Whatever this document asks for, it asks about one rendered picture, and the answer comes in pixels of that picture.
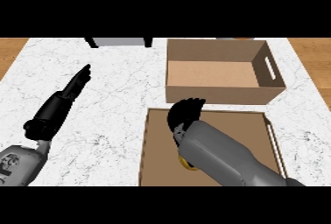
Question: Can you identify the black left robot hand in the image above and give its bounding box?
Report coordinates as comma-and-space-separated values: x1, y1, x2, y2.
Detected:
22, 63, 93, 142

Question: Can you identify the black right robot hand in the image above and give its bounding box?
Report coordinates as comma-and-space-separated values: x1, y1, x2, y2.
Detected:
165, 98, 207, 148

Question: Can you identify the brown wooden tray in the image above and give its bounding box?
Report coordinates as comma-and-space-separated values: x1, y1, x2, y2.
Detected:
137, 108, 290, 187

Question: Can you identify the open cardboard box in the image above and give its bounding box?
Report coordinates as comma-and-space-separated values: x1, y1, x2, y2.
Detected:
164, 38, 288, 106

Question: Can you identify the yellow squash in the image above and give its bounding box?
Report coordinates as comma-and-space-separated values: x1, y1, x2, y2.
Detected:
177, 155, 201, 172

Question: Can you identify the grey appliance with black frame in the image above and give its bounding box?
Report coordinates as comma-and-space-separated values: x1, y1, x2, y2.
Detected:
84, 37, 154, 49

